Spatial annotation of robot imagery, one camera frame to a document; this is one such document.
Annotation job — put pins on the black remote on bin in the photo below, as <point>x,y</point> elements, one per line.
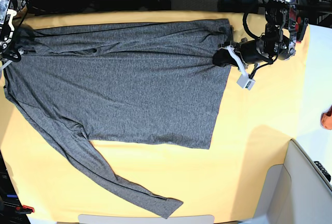
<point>323,170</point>

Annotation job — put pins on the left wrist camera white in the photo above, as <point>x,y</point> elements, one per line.
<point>245,82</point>

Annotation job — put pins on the orange cloth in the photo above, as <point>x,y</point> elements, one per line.
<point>326,119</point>

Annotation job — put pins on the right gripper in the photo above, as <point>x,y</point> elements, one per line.
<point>10,54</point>

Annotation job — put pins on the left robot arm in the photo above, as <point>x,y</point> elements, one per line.
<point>277,42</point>

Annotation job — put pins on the red black clamp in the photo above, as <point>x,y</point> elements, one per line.
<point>300,27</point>
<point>24,209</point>

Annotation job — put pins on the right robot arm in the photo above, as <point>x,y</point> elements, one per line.
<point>9,10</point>

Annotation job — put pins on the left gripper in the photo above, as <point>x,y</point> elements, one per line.
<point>249,52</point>

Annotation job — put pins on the grey long-sleeve shirt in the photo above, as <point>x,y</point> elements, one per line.
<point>150,83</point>

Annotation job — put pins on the white storage bin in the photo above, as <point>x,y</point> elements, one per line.
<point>295,191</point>

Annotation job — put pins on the red black clamp right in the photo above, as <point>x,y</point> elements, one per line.
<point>300,27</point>

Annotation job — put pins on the red black clamp left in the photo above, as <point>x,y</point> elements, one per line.
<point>24,209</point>

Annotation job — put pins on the black round arm base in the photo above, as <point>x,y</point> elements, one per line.
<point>237,6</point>

